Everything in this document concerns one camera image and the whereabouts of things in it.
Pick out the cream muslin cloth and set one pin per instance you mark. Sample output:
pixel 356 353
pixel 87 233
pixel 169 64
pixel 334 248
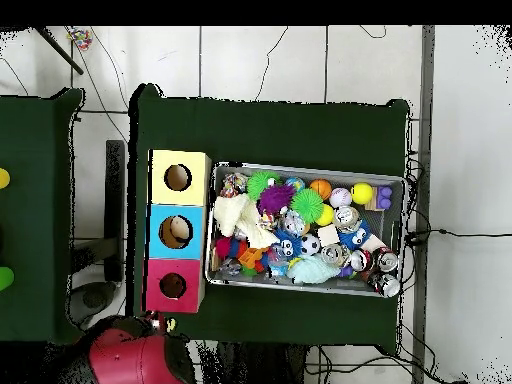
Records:
pixel 232 218

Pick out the green spiky ball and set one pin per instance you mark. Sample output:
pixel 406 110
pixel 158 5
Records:
pixel 307 206
pixel 258 184

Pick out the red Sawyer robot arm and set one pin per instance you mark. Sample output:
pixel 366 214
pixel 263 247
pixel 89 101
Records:
pixel 132 360

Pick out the wooden box with three holes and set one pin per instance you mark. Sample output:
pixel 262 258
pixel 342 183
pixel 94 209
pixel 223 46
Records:
pixel 178 212

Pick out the shallow clear mesh bin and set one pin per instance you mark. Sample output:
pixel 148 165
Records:
pixel 392 284

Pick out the purple spiky ball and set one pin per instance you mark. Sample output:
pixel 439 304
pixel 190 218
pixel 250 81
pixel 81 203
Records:
pixel 274 198

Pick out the orange plastic toy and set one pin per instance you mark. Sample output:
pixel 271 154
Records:
pixel 251 258

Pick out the small soccer ball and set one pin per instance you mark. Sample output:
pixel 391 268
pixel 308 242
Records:
pixel 310 244

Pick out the orange basketball toy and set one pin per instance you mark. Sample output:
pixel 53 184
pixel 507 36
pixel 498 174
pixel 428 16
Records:
pixel 321 189

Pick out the yellow tennis ball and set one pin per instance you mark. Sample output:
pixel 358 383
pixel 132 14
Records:
pixel 326 214

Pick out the mint green cloth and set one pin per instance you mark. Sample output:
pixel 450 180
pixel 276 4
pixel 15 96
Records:
pixel 316 270

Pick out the white baseball toy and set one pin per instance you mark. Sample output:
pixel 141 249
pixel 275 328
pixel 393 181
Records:
pixel 341 197

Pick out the blue fuzzy monster toy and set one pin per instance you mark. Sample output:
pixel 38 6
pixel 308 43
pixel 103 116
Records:
pixel 354 236

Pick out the smooth yellow ball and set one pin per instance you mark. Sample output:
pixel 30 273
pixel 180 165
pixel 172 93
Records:
pixel 362 193

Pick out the black power adapter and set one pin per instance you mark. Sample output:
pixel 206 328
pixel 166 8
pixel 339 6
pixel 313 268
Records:
pixel 416 237

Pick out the side table with green cloth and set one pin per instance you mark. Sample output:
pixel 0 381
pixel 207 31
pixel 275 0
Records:
pixel 36 216

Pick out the small colourful object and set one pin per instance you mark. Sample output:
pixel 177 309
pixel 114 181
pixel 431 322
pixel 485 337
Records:
pixel 78 38

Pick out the small yellow object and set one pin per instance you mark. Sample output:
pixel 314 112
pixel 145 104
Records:
pixel 3 178

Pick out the black rod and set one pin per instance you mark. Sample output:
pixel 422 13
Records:
pixel 58 50

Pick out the small green object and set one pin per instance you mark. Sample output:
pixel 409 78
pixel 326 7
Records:
pixel 4 278

